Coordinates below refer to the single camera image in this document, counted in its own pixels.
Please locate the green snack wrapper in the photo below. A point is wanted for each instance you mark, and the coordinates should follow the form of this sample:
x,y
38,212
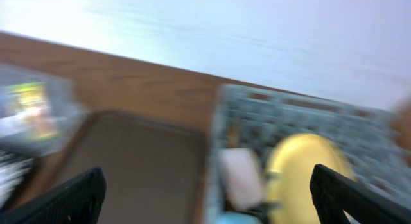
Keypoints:
x,y
31,106

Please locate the dark brown serving tray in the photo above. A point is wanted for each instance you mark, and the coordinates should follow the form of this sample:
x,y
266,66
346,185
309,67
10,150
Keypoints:
x,y
152,169

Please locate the grey dishwasher rack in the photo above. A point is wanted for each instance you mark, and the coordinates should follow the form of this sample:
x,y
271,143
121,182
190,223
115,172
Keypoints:
x,y
266,117

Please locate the white bowl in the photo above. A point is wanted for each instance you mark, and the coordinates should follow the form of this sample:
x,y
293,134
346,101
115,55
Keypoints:
x,y
242,177

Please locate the light blue bowl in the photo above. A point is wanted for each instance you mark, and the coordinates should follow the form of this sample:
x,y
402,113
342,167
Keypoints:
x,y
237,218

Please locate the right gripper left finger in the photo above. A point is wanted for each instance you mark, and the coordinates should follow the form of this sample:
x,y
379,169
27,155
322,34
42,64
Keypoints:
x,y
78,200

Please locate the black waste tray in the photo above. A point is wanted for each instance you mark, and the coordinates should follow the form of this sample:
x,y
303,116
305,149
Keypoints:
x,y
16,172

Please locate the clear plastic bin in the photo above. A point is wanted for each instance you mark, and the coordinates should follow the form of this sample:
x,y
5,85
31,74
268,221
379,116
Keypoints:
x,y
69,113

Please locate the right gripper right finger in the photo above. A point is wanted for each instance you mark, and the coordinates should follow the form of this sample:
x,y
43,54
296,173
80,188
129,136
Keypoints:
x,y
334,196

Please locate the yellow plate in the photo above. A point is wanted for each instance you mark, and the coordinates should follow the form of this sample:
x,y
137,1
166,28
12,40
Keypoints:
x,y
290,167

